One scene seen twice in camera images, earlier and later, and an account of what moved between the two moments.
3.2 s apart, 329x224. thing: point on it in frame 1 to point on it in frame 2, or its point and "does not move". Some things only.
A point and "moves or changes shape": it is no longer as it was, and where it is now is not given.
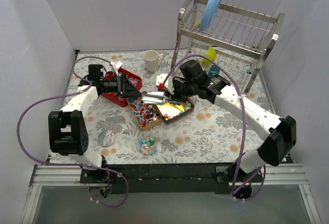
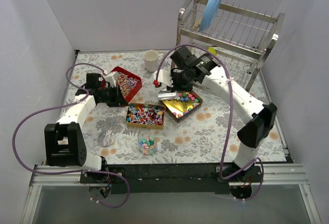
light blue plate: x=212 y=7 does not move
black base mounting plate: x=168 y=178 does not move
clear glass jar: x=147 y=141 does not move
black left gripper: x=122 y=85 to x=119 y=98
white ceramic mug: x=151 y=60 does not move
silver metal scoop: x=154 y=97 moves or changes shape
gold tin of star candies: x=174 y=110 moves or changes shape
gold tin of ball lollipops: x=147 y=115 moves or changes shape
